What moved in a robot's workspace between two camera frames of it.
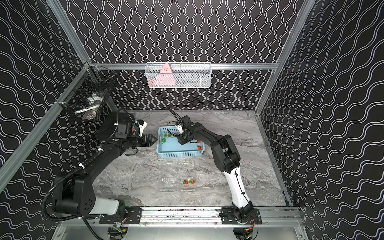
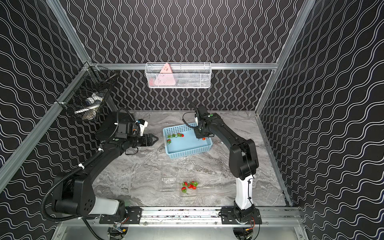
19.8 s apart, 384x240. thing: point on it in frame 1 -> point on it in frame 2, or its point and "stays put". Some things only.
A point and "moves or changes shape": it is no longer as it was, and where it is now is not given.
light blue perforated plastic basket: (168, 145) moves or changes shape
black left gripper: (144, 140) stays put
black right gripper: (180, 140) -> (197, 134)
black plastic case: (108, 126) stays put
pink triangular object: (165, 77) stays put
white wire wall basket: (178, 75) stays put
